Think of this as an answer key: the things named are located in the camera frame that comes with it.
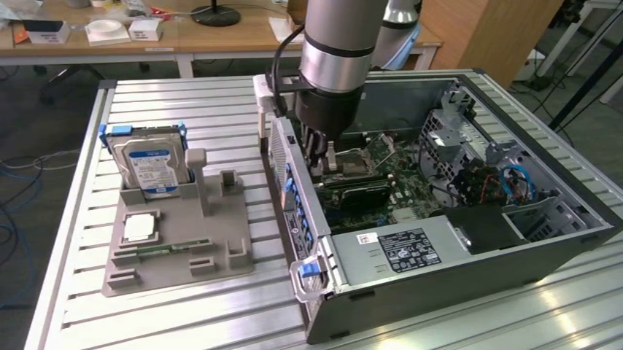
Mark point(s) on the white labelled cardboard box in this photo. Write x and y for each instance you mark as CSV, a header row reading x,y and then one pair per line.
x,y
146,31

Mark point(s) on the grey plastic parts rack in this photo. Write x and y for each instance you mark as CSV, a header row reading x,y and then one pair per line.
x,y
205,233

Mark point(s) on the grey power supply unit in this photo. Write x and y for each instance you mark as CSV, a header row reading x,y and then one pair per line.
x,y
361,262

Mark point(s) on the wooden desk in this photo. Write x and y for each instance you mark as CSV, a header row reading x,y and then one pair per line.
x,y
219,40

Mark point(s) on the hard disk with blue bracket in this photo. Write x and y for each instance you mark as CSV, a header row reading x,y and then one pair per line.
x,y
151,167

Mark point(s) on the green RAM stick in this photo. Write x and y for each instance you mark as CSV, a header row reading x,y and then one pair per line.
x,y
166,249

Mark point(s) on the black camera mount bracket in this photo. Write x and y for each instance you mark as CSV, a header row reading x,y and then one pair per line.
x,y
294,83

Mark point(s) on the perforated metal drive cage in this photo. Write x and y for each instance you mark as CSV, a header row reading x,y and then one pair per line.
x,y
447,146

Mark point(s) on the black labelled RAM stick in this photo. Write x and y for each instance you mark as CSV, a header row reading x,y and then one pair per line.
x,y
361,180

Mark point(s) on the white square tape holder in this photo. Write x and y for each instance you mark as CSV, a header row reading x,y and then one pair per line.
x,y
109,33

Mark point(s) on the CPU socket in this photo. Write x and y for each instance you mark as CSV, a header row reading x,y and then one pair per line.
x,y
358,166

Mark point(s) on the silver CPU chip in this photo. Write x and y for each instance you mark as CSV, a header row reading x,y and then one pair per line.
x,y
141,229

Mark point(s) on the grey metal disk bay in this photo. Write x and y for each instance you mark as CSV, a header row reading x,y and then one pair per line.
x,y
535,218

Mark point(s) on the black graphics card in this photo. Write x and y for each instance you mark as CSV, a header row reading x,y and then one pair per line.
x,y
365,197

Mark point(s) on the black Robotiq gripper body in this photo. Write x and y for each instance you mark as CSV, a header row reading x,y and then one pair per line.
x,y
326,113

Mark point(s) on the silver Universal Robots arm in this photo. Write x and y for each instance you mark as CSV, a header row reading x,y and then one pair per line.
x,y
335,29

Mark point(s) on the green motherboard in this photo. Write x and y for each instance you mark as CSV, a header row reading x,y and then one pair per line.
x,y
409,175

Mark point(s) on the metal socket cover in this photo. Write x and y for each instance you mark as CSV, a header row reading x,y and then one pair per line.
x,y
381,146

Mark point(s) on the black round lamp base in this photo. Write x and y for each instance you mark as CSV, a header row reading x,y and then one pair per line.
x,y
217,17

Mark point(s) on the flat white box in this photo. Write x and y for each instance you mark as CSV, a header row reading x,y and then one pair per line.
x,y
285,32

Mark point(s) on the black plastic air shroud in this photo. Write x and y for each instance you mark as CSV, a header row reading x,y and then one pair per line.
x,y
482,226

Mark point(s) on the black office chair base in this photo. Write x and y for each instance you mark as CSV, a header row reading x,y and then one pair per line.
x,y
54,82

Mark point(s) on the open black PC case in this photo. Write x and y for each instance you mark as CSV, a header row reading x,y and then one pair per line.
x,y
438,291

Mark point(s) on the wooden cabinet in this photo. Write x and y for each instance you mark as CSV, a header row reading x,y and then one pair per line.
x,y
502,36

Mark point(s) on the white box with black top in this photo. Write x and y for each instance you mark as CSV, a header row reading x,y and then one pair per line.
x,y
46,33

